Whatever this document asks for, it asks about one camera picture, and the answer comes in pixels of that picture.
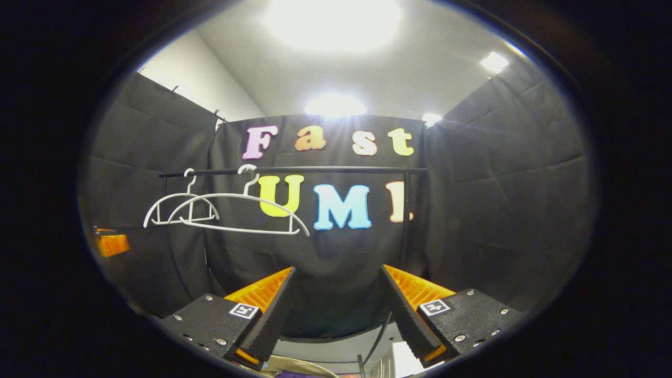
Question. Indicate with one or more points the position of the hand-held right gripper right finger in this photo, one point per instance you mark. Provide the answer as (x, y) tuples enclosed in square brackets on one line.
[(401, 310)]

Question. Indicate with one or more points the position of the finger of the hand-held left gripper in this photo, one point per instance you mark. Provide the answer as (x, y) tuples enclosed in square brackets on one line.
[(113, 244)]

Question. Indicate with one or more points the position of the white plastic clothes hanger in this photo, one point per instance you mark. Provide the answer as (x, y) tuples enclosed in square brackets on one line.
[(231, 195), (189, 185)]

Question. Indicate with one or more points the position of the black metal clothes rack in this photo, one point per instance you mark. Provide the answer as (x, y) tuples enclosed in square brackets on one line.
[(341, 169)]

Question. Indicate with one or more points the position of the beige laundry hamper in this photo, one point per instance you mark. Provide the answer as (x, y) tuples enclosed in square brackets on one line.
[(320, 366)]

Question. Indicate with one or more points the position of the black backdrop cloth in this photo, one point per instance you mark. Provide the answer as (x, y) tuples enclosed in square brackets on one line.
[(499, 210)]

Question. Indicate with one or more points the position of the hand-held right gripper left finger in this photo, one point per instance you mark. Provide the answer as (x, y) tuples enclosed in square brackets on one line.
[(275, 315)]

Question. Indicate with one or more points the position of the large ceiling light panel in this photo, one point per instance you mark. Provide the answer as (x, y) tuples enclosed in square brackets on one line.
[(333, 23)]

